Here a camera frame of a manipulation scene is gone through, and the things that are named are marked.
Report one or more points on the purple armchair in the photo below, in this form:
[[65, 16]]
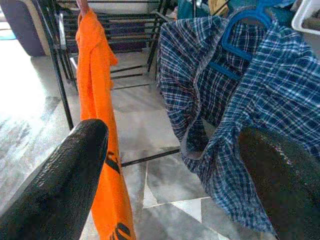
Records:
[[22, 25]]

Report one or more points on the orange t-shirt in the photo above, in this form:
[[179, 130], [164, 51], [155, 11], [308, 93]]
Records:
[[95, 87]]

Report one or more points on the blue plaid shirt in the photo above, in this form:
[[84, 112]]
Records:
[[275, 87]]

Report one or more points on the black metal drying rack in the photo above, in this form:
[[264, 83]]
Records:
[[60, 75]]

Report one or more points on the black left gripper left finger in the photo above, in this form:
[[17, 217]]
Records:
[[50, 195]]

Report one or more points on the pink plastic hanger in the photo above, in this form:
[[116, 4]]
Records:
[[83, 5]]

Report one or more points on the sky blue plastic hanger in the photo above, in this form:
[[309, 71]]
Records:
[[235, 52]]

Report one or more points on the white storage bin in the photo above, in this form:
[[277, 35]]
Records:
[[307, 17]]

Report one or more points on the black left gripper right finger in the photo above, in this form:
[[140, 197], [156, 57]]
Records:
[[295, 200]]

